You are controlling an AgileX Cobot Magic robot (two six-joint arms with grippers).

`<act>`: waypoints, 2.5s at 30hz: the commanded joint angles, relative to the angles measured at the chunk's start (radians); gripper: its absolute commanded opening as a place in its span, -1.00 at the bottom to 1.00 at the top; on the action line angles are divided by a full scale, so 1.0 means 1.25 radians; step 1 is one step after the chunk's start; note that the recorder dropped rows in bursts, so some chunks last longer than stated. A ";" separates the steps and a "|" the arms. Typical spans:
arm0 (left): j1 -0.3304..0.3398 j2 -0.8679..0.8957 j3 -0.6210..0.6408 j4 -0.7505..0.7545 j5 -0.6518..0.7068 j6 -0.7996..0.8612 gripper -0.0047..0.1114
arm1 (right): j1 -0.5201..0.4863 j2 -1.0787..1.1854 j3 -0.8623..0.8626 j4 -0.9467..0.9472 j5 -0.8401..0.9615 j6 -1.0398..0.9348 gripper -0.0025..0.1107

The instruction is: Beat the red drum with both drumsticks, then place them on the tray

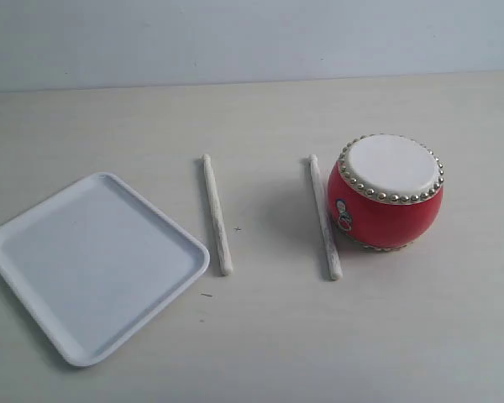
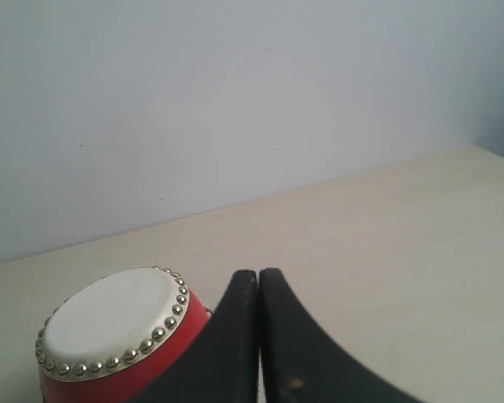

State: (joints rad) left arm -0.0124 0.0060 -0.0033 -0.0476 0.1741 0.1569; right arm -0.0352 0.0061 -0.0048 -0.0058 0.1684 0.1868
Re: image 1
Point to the red small drum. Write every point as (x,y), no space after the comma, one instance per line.
(385,190)

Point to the white drumstick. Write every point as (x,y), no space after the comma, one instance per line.
(334,266)
(220,234)

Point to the white plastic tray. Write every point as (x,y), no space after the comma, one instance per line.
(94,263)

